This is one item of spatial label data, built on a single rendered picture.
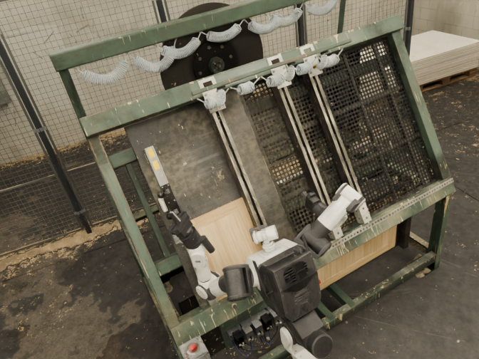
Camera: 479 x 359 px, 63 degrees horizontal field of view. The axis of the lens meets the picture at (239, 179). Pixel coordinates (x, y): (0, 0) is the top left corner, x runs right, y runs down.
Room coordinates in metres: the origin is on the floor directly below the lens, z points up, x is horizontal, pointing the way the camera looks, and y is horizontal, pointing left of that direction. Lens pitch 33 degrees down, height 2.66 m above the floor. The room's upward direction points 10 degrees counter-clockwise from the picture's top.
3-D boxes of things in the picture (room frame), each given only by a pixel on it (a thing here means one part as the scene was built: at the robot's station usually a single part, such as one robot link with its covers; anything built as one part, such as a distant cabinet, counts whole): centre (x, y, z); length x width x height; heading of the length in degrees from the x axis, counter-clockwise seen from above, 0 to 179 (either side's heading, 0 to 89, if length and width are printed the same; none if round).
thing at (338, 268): (2.10, -0.74, 0.53); 0.90 x 0.02 x 0.55; 113
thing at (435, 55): (6.00, -2.76, 0.28); 2.45 x 1.03 x 0.56; 105
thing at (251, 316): (1.44, 0.00, 0.69); 0.50 x 0.14 x 0.24; 113
